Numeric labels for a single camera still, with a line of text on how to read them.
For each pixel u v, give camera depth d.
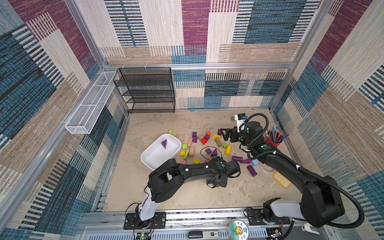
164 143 0.99
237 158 0.91
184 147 0.97
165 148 0.99
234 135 0.73
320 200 0.41
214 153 0.94
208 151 0.97
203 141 1.02
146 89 1.08
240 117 0.72
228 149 0.96
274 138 0.94
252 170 0.89
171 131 1.08
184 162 0.92
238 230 0.64
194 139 1.02
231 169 0.66
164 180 0.50
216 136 1.01
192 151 0.96
